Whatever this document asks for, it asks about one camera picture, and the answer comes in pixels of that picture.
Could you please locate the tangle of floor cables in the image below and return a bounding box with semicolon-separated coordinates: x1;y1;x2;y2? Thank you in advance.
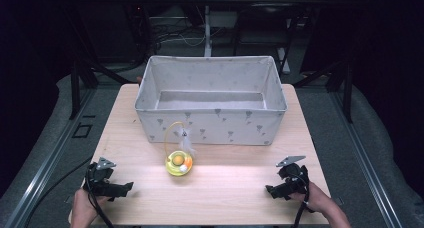
146;19;228;51

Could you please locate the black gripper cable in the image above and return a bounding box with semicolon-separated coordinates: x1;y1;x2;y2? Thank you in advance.
84;167;115;228
290;169;316;228

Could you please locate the person's right hand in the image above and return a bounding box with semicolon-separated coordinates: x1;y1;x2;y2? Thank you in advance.
287;181;335;216

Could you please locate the yellow cat toy with feather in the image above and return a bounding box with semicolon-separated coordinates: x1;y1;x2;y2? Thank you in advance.
163;121;197;178

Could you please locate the black chair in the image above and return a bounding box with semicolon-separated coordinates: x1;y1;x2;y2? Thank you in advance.
232;1;303;76

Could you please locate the white table leg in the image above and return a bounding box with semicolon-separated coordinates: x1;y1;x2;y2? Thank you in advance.
203;4;213;58

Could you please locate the black floor cable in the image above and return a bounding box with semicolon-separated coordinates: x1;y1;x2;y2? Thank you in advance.
23;156;93;228

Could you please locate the black metal stand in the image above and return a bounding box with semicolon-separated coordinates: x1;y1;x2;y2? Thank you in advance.
68;54;134;121
292;59;355;124

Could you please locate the person's left hand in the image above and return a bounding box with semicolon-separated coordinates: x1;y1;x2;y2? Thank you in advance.
70;187;114;228

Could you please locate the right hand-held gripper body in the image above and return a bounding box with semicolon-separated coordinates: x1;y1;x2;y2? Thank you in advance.
275;155;310;197

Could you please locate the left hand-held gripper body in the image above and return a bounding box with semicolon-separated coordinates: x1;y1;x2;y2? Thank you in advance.
82;156;118;202

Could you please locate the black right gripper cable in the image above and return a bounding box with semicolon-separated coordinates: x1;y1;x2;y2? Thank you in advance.
290;169;316;228

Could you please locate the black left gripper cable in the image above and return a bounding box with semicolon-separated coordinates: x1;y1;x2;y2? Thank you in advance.
84;167;115;228

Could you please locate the grey printed fabric storage box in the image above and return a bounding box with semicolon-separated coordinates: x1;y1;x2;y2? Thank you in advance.
134;55;289;146

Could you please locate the metal floor rail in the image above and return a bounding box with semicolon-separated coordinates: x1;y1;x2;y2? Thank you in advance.
2;87;98;228
328;89;405;228

